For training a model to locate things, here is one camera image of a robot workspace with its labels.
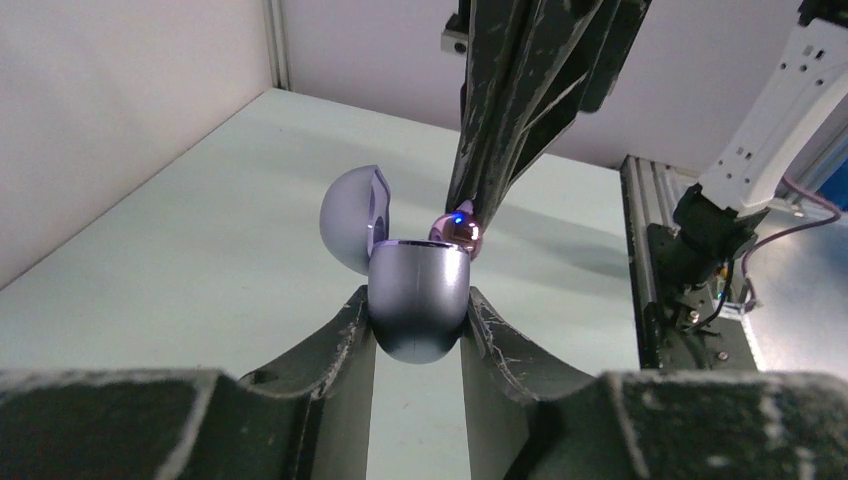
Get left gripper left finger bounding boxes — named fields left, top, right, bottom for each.
left=1, top=287, right=376, bottom=479

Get blue round disc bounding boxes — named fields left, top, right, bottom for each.
left=319, top=165, right=471, bottom=364

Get aluminium frame rail front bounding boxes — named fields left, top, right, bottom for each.
left=620, top=155, right=702, bottom=370

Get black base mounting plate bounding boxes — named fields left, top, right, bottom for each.
left=649, top=224, right=758, bottom=371

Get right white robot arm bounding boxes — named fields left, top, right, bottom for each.
left=446, top=1, right=847, bottom=264

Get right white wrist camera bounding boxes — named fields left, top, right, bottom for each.
left=440, top=13, right=469, bottom=56

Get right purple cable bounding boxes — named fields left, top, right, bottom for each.
left=738, top=175, right=844, bottom=313

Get purple ear tips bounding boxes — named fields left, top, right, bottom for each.
left=428, top=200, right=484, bottom=261

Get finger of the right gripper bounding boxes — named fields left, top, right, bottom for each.
left=480, top=0, right=654, bottom=227
left=445, top=1, right=537, bottom=216

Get left corner aluminium post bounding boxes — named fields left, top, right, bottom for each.
left=261, top=0, right=292, bottom=91

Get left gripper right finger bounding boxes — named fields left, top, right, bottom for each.
left=460, top=289, right=847, bottom=479

